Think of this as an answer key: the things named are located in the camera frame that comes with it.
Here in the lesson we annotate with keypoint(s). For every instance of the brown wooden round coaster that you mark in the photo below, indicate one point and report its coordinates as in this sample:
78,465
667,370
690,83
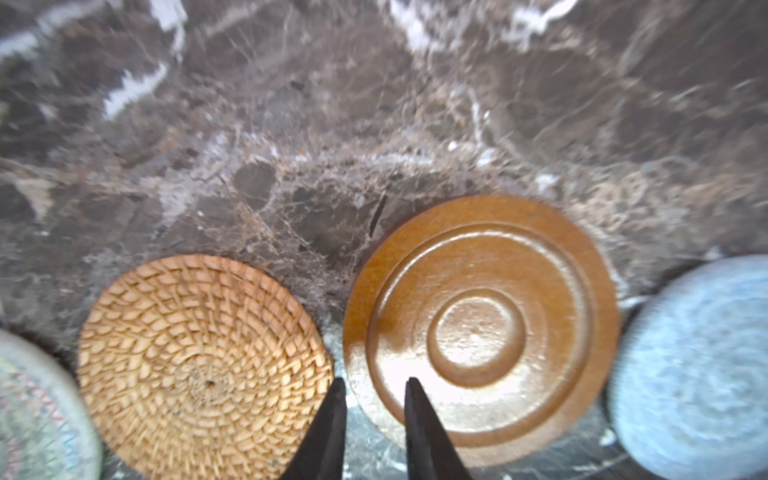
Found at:
501,307

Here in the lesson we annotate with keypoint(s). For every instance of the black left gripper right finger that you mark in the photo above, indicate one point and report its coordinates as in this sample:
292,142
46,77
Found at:
430,453

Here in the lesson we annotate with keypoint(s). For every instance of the woven rattan coaster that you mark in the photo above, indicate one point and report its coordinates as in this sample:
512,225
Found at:
202,367

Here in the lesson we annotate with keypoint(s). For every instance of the grey-blue felt coaster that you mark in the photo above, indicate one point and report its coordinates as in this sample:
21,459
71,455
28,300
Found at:
688,394

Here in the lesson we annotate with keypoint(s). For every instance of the multicolour woven cloth coaster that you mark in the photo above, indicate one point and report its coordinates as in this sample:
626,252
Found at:
46,431

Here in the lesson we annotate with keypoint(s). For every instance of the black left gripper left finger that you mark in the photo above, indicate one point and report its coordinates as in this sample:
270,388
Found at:
321,452

